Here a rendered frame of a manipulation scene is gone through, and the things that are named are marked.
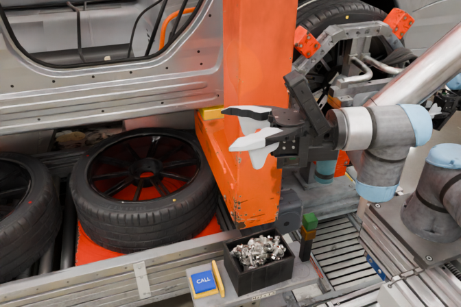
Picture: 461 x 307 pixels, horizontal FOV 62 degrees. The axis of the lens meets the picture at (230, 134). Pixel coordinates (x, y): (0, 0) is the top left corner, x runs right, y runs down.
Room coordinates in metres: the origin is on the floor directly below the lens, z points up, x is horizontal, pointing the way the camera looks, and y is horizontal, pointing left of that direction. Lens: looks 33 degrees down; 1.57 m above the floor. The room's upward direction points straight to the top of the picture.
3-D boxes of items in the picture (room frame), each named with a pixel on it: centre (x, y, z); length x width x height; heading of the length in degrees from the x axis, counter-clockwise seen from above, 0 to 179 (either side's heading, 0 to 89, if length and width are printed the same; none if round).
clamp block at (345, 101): (1.21, -0.39, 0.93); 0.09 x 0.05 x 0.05; 17
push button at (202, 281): (0.79, 0.09, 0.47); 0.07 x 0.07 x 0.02; 17
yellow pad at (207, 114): (1.55, 0.07, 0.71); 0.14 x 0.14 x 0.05; 17
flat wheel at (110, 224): (1.38, 0.39, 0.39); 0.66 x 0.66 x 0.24
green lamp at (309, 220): (0.90, -0.26, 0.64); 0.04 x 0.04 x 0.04; 17
